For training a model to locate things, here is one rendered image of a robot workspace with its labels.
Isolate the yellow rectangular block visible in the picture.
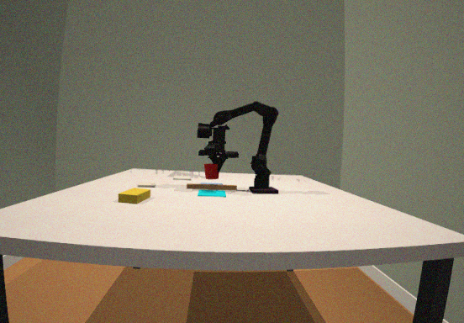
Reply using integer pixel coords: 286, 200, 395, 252
119, 188, 150, 204

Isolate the tan flat bar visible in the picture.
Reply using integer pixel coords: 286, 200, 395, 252
187, 183, 237, 190

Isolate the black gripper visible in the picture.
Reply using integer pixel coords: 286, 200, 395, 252
198, 139, 239, 172

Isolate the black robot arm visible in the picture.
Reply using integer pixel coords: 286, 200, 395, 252
197, 101, 278, 189

